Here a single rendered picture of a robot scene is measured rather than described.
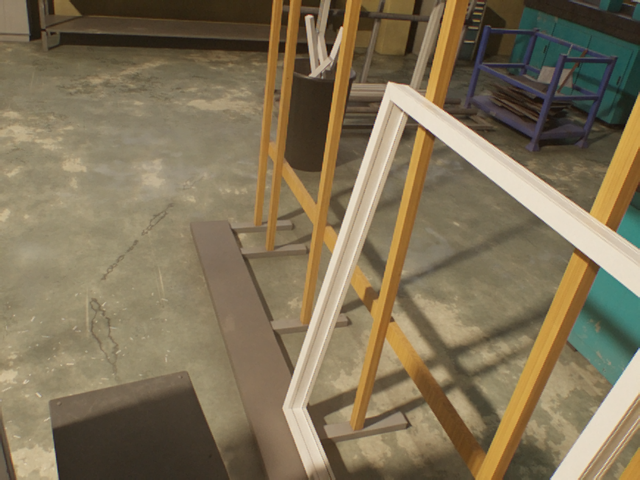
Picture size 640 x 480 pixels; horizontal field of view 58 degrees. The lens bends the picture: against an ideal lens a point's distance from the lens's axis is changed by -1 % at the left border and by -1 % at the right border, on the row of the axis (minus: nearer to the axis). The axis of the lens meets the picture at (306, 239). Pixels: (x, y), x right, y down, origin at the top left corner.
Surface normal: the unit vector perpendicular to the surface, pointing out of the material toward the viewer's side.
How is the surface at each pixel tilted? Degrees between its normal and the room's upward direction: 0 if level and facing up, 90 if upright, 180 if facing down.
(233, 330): 0
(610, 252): 82
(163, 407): 0
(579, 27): 90
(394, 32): 90
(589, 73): 90
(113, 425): 0
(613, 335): 90
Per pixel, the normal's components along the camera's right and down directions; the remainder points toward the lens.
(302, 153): -0.25, 0.54
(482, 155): -0.92, -0.06
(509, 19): 0.31, 0.52
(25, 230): 0.12, -0.85
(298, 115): -0.51, 0.45
